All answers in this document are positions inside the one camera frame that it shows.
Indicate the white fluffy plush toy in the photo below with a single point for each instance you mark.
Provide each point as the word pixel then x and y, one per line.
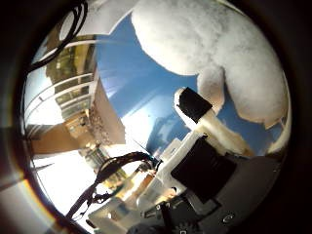
pixel 208 42

